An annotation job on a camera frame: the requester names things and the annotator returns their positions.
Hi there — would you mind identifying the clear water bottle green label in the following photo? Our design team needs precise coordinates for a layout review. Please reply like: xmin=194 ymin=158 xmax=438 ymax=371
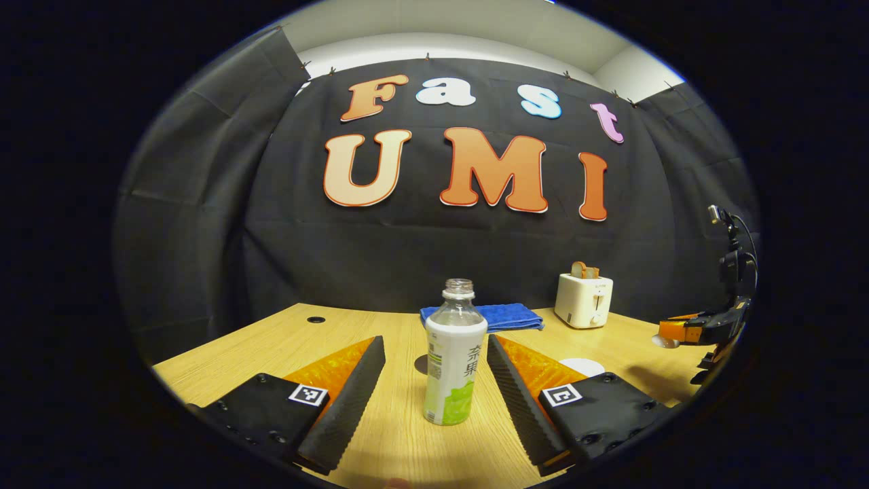
xmin=423 ymin=278 xmax=489 ymax=427

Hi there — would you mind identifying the black backdrop cloth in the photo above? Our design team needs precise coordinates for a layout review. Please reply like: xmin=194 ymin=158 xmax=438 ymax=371
xmin=112 ymin=27 xmax=761 ymax=367

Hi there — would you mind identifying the white teacup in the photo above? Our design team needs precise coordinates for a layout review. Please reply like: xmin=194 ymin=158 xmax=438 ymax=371
xmin=559 ymin=358 xmax=606 ymax=378

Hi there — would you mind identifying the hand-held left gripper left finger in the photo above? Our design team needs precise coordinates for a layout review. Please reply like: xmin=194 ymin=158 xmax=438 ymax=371
xmin=187 ymin=335 xmax=386 ymax=476

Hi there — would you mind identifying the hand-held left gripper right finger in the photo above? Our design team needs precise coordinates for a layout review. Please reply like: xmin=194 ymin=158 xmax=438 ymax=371
xmin=487 ymin=334 xmax=673 ymax=476

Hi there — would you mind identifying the white toaster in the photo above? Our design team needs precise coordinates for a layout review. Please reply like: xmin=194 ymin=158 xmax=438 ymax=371
xmin=554 ymin=272 xmax=614 ymax=329

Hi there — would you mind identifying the blue folded towel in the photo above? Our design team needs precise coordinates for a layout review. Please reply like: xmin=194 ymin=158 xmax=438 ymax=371
xmin=420 ymin=303 xmax=545 ymax=333

